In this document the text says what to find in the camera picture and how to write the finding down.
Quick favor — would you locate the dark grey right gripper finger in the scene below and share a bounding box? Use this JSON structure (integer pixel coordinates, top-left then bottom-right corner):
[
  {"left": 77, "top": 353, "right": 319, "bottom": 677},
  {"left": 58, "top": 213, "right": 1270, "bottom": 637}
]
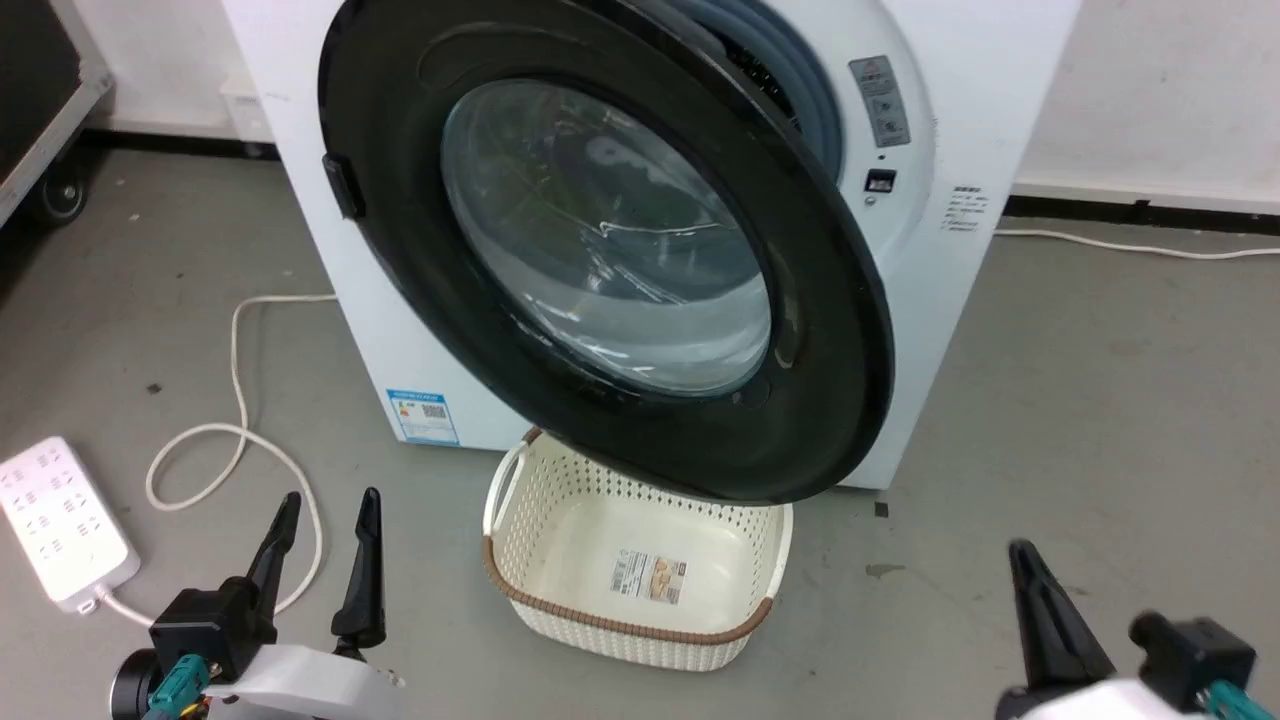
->
[
  {"left": 1007, "top": 539, "right": 1117, "bottom": 693},
  {"left": 1129, "top": 611, "right": 1257, "bottom": 707}
]

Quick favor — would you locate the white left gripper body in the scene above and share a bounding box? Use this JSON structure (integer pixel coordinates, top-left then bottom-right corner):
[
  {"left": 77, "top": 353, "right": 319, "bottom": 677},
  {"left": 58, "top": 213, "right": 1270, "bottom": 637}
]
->
[{"left": 212, "top": 645, "right": 407, "bottom": 720}]

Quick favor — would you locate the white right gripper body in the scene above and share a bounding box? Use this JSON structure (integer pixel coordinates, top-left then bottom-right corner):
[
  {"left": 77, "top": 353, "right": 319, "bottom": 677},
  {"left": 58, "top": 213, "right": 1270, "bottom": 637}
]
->
[{"left": 1018, "top": 678, "right": 1213, "bottom": 720}]

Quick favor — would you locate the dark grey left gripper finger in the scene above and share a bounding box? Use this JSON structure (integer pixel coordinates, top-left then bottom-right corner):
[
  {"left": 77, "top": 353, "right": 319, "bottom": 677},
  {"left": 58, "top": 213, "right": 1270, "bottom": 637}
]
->
[
  {"left": 149, "top": 491, "right": 302, "bottom": 683},
  {"left": 331, "top": 487, "right": 388, "bottom": 657}
]

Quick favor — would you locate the white front-load washing machine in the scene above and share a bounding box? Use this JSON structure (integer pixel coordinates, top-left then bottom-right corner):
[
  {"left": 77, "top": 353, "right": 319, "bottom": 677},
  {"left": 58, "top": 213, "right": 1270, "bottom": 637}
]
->
[{"left": 220, "top": 0, "right": 1083, "bottom": 491}]

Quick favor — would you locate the black round glass washer door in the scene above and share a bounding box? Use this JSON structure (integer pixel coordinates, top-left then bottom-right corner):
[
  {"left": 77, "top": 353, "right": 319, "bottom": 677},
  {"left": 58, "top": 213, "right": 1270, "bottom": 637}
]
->
[{"left": 317, "top": 0, "right": 896, "bottom": 504}]

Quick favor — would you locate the black round left gripper motor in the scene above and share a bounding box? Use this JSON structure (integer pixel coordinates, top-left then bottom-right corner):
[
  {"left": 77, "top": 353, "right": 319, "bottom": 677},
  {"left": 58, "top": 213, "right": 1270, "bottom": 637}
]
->
[{"left": 110, "top": 649, "right": 163, "bottom": 720}]

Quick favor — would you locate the blue energy label sticker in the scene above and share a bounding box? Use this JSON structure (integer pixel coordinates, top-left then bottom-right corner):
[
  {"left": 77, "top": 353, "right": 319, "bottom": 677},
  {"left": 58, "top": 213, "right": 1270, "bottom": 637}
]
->
[{"left": 386, "top": 388, "right": 462, "bottom": 448}]

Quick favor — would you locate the white power strip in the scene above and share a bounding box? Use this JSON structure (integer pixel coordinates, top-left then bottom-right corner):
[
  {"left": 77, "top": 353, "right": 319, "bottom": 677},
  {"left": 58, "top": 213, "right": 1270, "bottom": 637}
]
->
[{"left": 0, "top": 436, "right": 142, "bottom": 615}]

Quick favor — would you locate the cream perforated laundry basket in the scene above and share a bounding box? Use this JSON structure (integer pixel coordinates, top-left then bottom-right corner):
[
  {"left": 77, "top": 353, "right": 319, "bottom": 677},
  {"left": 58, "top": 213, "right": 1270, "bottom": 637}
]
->
[{"left": 482, "top": 427, "right": 795, "bottom": 672}]

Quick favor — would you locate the printed paper basket label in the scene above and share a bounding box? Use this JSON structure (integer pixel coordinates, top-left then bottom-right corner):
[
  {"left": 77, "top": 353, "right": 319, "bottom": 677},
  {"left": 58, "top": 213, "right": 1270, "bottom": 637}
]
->
[{"left": 611, "top": 547, "right": 692, "bottom": 605}]

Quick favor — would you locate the small text sticker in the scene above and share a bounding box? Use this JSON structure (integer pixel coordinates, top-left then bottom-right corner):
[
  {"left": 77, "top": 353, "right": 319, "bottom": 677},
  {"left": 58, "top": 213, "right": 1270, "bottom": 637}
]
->
[{"left": 940, "top": 184, "right": 992, "bottom": 234}]

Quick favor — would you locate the black caster wheel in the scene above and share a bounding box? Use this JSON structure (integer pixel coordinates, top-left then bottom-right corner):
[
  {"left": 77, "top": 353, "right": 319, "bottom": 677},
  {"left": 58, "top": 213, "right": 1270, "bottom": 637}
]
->
[{"left": 40, "top": 170, "right": 90, "bottom": 224}]

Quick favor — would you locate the grey instruction sticker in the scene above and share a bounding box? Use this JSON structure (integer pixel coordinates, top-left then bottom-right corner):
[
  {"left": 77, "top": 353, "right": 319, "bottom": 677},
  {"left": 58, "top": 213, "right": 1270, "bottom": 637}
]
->
[{"left": 848, "top": 55, "right": 913, "bottom": 150}]

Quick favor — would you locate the black flight case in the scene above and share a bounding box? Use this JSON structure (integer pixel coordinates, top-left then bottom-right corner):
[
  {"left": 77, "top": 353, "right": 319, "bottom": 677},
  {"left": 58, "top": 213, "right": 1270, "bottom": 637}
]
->
[{"left": 0, "top": 0, "right": 115, "bottom": 227}]

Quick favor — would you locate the grey rubber drum gasket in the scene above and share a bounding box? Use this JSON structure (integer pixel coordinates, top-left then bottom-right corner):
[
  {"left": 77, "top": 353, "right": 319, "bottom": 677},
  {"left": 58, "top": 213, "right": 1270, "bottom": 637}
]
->
[{"left": 680, "top": 0, "right": 845, "bottom": 183}]

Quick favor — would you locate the teal right gripper cable connector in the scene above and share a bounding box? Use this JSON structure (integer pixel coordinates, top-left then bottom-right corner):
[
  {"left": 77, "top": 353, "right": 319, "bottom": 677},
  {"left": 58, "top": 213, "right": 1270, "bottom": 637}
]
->
[{"left": 1204, "top": 679, "right": 1253, "bottom": 720}]

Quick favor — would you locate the teal gripper cable connector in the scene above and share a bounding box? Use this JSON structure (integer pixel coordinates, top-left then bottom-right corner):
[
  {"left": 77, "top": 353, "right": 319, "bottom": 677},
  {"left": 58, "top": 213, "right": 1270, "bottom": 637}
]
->
[
  {"left": 1204, "top": 679, "right": 1253, "bottom": 720},
  {"left": 143, "top": 655, "right": 213, "bottom": 720}
]

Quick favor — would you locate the teal left gripper cable connector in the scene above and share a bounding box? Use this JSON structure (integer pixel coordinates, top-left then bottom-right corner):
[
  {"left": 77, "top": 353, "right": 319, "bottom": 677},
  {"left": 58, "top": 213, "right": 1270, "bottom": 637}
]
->
[{"left": 143, "top": 655, "right": 213, "bottom": 720}]

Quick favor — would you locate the white power strip cable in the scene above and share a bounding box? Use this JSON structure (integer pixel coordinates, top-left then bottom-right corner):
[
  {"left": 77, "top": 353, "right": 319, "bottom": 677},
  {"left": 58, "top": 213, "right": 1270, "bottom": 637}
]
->
[{"left": 95, "top": 292, "right": 338, "bottom": 629}]

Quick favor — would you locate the thin white floor cable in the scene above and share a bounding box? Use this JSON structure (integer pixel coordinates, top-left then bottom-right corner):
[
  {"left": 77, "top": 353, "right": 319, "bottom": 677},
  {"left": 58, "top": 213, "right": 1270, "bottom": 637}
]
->
[{"left": 994, "top": 228, "right": 1280, "bottom": 262}]

